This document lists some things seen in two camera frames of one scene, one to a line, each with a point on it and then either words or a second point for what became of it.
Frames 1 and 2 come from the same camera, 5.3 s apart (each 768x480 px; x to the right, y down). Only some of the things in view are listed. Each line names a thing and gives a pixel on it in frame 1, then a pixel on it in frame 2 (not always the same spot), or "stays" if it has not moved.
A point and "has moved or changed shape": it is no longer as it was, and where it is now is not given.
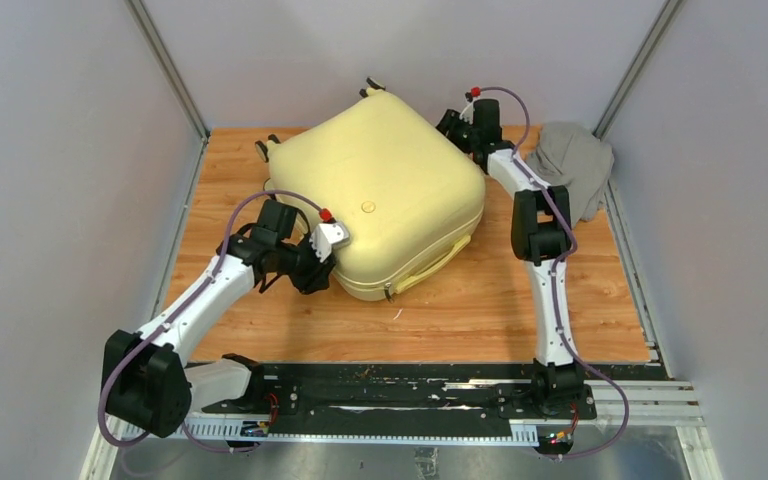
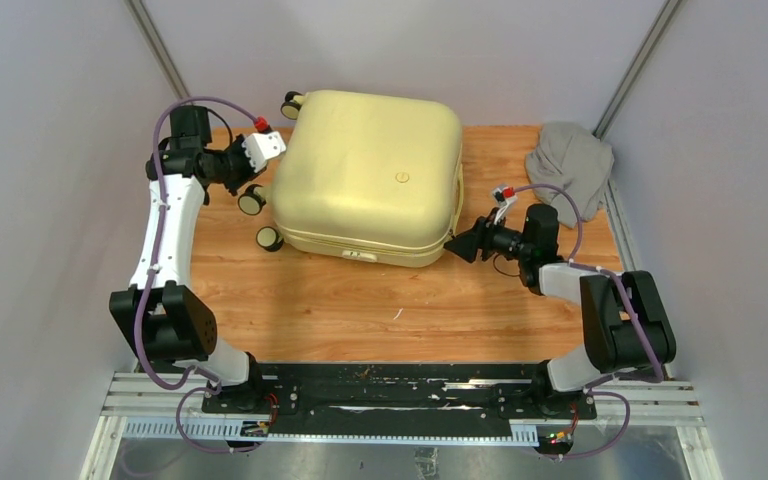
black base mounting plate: x=405 y=399 stays
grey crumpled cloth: x=571 y=154 stays
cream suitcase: x=410 y=200 has moved or changed shape
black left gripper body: x=305 y=268 to x=233 y=166
